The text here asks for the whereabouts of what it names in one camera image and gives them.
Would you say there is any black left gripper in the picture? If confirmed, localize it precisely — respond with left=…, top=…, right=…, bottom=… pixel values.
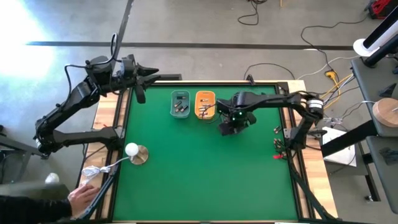
left=119, top=54, right=161, bottom=105

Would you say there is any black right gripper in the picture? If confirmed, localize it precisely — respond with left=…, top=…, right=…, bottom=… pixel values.
left=217, top=107, right=257, bottom=137

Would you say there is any orange plastic bin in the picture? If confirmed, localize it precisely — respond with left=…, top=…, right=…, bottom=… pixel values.
left=195, top=90, right=216, bottom=120

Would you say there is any teal plastic bin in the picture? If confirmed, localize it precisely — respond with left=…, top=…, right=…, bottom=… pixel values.
left=169, top=88, right=191, bottom=118

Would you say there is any person's forearm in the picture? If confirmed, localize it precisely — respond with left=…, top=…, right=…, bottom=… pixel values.
left=0, top=195, right=73, bottom=224

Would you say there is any black flat floor box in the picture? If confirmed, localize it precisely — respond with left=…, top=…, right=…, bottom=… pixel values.
left=158, top=73, right=183, bottom=82

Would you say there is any black table clamp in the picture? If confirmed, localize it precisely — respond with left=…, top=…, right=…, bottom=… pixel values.
left=246, top=73, right=258, bottom=88

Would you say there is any white bulb brass lamp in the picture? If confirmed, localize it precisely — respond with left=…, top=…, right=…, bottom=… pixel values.
left=124, top=142, right=149, bottom=166

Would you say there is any white paper sheet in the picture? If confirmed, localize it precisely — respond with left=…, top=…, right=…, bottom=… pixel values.
left=321, top=126, right=358, bottom=168

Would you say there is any black support beam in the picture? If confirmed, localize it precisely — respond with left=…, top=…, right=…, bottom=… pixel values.
left=320, top=119, right=379, bottom=158

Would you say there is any grey side table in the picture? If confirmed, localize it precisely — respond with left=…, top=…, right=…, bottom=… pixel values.
left=366, top=135, right=398, bottom=215
left=350, top=57, right=398, bottom=138

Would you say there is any person's hand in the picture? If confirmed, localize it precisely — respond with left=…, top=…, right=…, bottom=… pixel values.
left=67, top=184, right=101, bottom=219

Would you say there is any white tower stand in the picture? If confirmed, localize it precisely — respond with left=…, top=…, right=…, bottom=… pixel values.
left=353, top=14, right=398, bottom=58

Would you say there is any grey metal cart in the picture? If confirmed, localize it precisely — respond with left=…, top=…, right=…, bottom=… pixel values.
left=0, top=124, right=52, bottom=187

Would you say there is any round wooden disc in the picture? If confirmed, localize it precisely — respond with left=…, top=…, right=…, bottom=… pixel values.
left=372, top=97, right=398, bottom=128

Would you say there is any black wedge object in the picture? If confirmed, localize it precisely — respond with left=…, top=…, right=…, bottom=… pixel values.
left=378, top=82, right=398, bottom=98

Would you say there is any black crumpled object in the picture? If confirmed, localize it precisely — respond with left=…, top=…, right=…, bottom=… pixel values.
left=378, top=146, right=398, bottom=166

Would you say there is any black pole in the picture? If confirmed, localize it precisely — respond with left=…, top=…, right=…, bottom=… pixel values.
left=363, top=33, right=398, bottom=68

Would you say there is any red toolbox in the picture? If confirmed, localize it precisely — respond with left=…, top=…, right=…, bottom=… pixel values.
left=364, top=0, right=394, bottom=20

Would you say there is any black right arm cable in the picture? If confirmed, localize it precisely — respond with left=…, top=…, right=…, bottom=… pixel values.
left=201, top=103, right=225, bottom=124

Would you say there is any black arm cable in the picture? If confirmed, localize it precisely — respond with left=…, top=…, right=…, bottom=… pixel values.
left=201, top=103, right=225, bottom=124
left=63, top=32, right=121, bottom=91

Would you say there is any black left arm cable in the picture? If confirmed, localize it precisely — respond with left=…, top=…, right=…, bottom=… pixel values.
left=63, top=32, right=121, bottom=91

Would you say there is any black metal rig frame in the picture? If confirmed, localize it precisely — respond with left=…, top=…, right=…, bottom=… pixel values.
left=76, top=80, right=339, bottom=223

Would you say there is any black looped floor cable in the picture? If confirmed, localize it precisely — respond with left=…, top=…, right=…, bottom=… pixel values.
left=243, top=62, right=296, bottom=81

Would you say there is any black clamp handle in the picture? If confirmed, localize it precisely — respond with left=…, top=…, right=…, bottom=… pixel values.
left=306, top=129, right=328, bottom=138

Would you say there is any white floor cable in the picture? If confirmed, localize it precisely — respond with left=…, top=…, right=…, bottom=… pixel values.
left=297, top=55, right=361, bottom=81

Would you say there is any yellow extension cord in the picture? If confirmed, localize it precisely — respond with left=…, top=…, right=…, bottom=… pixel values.
left=310, top=70, right=354, bottom=112

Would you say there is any white lamp cable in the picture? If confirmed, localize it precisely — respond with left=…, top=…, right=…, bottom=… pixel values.
left=81, top=156, right=131, bottom=187

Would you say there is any black coiled floor cable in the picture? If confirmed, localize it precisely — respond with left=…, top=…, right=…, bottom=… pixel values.
left=237, top=0, right=269, bottom=26

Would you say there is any long black floor cable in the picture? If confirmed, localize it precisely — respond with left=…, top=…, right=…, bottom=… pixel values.
left=300, top=14, right=371, bottom=73

